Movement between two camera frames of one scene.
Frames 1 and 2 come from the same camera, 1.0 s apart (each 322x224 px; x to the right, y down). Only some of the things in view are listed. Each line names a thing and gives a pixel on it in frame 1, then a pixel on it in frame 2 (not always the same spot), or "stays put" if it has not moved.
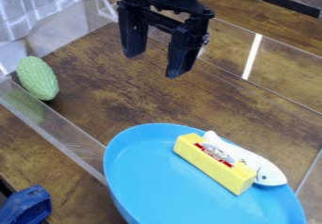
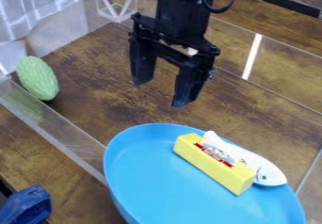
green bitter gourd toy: (36, 78) stays put
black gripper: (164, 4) to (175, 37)
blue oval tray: (155, 187) stays put
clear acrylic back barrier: (267, 63) stays put
